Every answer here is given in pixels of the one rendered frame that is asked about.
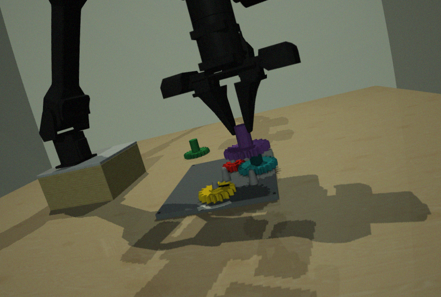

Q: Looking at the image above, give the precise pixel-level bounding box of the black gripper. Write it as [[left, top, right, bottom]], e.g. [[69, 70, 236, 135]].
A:
[[160, 13, 301, 135]]

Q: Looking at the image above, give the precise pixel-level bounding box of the teal gear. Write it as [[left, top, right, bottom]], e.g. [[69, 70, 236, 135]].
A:
[[238, 154, 278, 176]]

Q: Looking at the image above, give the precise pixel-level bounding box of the red gear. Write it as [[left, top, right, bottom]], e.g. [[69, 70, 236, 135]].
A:
[[223, 159, 245, 173]]

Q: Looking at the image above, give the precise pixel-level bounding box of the white curved arrow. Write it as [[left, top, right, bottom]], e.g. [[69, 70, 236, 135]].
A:
[[197, 201, 231, 211]]

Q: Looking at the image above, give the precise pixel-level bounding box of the purple gear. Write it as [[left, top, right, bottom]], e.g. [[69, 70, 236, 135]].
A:
[[224, 123, 270, 161]]

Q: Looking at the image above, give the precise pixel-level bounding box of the yellow gear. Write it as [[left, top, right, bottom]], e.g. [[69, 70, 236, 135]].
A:
[[198, 181, 236, 204]]

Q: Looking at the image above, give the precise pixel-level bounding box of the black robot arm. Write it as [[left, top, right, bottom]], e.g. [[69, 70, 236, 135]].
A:
[[39, 0, 234, 169]]

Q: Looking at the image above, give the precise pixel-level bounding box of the green gear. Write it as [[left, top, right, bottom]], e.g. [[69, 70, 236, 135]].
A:
[[184, 138, 210, 159]]

